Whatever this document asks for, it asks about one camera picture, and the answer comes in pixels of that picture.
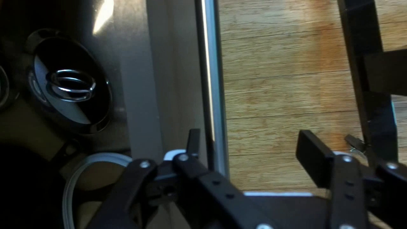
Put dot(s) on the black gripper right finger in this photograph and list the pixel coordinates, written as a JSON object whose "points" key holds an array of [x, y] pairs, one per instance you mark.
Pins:
{"points": [[355, 190]]}

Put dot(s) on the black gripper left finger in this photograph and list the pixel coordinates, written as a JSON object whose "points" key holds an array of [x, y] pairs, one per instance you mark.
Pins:
{"points": [[205, 199]]}

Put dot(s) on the white round container rim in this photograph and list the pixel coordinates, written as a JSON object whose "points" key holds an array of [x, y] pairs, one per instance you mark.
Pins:
{"points": [[88, 175]]}

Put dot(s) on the black chair leg frame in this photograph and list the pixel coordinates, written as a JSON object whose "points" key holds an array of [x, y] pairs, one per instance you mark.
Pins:
{"points": [[377, 77]]}

